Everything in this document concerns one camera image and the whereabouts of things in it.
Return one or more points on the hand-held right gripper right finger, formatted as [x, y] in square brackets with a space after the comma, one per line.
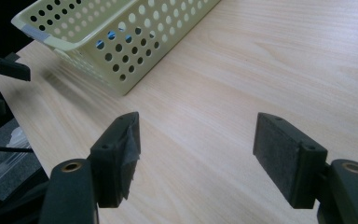
[287, 161]

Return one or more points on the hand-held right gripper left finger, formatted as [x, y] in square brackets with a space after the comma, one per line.
[113, 161]

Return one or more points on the cream perforated plastic basket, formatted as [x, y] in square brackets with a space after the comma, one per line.
[118, 87]

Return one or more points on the blue object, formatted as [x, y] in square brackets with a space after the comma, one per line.
[111, 35]

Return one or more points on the metal floor rail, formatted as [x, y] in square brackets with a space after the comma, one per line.
[11, 169]

